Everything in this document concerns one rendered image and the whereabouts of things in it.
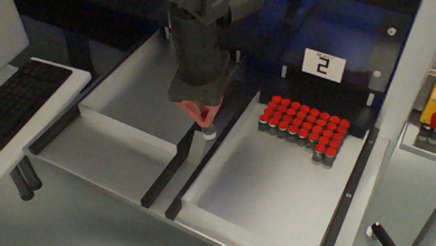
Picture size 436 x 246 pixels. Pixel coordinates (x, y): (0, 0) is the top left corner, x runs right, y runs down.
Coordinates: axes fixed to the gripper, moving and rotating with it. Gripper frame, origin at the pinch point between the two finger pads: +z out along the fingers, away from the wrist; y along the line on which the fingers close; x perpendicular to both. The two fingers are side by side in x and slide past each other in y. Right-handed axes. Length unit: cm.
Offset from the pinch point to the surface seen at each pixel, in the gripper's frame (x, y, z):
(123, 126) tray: 24.4, 14.2, 21.9
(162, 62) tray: 24, 40, 25
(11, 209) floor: 103, 33, 108
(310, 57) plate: -13.6, 31.3, 12.4
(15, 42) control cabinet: 69, 42, 25
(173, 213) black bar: 7.5, -4.4, 23.0
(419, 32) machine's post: -32.1, 27.1, 1.2
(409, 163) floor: -60, 95, 121
